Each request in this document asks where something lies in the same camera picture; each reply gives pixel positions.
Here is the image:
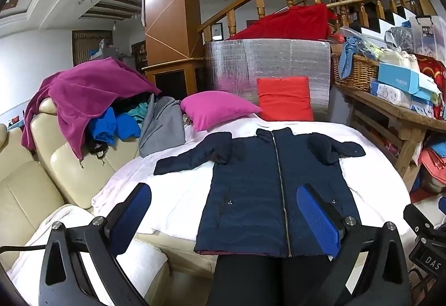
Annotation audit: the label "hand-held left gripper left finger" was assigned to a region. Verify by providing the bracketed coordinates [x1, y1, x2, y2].
[38, 182, 152, 306]

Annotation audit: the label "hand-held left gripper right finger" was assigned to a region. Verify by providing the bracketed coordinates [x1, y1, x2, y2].
[296, 183, 412, 306]

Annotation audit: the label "navy zip jacket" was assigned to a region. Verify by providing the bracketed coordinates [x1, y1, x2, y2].
[153, 127, 366, 258]

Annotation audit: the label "white blanket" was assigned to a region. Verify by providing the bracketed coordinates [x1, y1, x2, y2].
[91, 116, 412, 244]

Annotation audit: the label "white fluffy throw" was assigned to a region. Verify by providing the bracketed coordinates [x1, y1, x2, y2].
[7, 204, 171, 306]

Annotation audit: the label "blue garment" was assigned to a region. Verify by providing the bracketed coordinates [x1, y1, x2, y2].
[87, 107, 142, 146]

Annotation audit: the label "grey coat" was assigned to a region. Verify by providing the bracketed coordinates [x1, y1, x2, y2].
[139, 94, 187, 157]

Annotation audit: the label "stack of pink cloths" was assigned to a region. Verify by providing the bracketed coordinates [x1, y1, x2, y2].
[420, 144, 446, 193]

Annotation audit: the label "person's black trousers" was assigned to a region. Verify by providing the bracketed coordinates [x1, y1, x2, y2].
[205, 254, 335, 306]

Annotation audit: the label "teal garment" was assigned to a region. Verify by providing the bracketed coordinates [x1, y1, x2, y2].
[126, 102, 154, 125]

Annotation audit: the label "cream leather sofa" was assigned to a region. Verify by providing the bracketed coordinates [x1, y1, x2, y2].
[0, 97, 217, 293]

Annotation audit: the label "wooden table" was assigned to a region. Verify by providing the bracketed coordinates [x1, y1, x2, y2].
[333, 83, 446, 181]

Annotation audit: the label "red pillow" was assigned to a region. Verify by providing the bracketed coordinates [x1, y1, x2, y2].
[257, 76, 314, 122]

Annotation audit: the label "magenta fleece blanket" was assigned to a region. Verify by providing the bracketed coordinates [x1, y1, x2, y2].
[21, 57, 161, 160]

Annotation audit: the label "pink pillow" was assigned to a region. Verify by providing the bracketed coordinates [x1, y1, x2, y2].
[180, 91, 263, 132]

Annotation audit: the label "white tissue pack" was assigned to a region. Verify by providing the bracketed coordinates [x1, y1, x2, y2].
[370, 80, 434, 116]

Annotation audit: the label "wicker basket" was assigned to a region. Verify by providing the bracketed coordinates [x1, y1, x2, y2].
[331, 52, 380, 92]

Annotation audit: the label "light blue cloth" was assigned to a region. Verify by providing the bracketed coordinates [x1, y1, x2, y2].
[339, 37, 366, 79]

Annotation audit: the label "blue cardboard box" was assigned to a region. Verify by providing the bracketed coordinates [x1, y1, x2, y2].
[378, 62, 441, 101]

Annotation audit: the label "silver foil wrapped box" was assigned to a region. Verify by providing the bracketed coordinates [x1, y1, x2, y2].
[204, 38, 331, 122]

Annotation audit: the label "brown curtain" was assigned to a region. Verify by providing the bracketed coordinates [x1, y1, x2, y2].
[72, 30, 114, 67]

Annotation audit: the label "red patterned fabric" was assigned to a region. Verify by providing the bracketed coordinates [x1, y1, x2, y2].
[415, 55, 446, 118]

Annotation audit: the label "cream cloth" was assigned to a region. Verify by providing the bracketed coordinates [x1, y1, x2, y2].
[378, 50, 420, 71]

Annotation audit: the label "red blanket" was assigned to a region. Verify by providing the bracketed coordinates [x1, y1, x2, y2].
[228, 4, 337, 41]

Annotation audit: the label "grey plastic bag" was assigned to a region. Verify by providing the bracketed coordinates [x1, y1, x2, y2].
[385, 27, 415, 52]

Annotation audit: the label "wooden pillar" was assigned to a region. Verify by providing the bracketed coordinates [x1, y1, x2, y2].
[141, 0, 206, 98]

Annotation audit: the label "clear plastic storage box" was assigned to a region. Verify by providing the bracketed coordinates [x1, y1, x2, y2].
[409, 15, 446, 57]

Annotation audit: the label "black cable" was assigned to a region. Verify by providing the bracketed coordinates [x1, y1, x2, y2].
[0, 245, 46, 254]

